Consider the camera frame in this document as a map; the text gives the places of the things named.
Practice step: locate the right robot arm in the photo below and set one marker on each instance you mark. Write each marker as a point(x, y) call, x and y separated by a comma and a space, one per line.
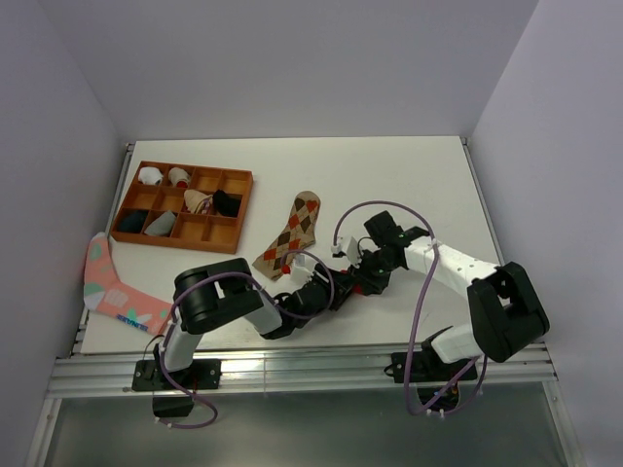
point(505, 313)

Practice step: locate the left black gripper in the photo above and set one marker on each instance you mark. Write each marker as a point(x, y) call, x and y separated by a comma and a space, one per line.
point(342, 288)

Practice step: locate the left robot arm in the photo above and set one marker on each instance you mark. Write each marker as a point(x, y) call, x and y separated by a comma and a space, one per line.
point(211, 297)

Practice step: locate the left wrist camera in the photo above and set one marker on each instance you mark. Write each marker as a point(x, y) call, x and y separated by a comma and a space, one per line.
point(296, 269)

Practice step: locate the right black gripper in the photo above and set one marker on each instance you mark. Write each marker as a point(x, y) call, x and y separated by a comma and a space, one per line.
point(369, 284)

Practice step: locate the dark teal rolled sock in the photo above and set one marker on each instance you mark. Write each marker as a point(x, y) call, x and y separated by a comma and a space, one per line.
point(133, 223)

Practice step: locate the grey rolled sock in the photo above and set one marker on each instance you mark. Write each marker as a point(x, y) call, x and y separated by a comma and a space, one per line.
point(162, 226)

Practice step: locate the black rolled sock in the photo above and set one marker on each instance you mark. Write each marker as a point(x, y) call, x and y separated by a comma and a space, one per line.
point(225, 204)

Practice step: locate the aluminium frame rail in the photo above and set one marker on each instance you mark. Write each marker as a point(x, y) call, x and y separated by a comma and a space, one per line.
point(279, 370)

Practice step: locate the white rolled sock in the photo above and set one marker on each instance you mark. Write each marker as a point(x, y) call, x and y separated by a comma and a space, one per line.
point(150, 175)

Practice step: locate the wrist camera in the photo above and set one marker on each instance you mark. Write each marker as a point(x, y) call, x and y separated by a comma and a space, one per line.
point(296, 269)
point(346, 247)

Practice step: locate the brown argyle sock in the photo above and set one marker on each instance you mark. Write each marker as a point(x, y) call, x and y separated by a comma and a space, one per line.
point(297, 234)

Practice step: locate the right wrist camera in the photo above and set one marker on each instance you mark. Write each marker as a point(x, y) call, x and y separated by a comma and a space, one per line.
point(346, 247)

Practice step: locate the beige red rolled sock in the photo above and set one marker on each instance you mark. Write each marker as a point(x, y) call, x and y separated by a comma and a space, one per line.
point(179, 177)

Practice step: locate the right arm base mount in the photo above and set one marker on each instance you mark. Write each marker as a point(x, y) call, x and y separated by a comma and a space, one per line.
point(427, 367)

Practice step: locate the orange compartment tray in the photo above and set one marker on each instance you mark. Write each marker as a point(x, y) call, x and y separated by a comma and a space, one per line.
point(211, 232)

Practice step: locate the pink patterned sock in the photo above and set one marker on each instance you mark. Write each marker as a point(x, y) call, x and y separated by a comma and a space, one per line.
point(105, 293)

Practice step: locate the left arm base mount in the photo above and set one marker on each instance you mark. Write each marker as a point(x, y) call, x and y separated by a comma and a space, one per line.
point(203, 374)

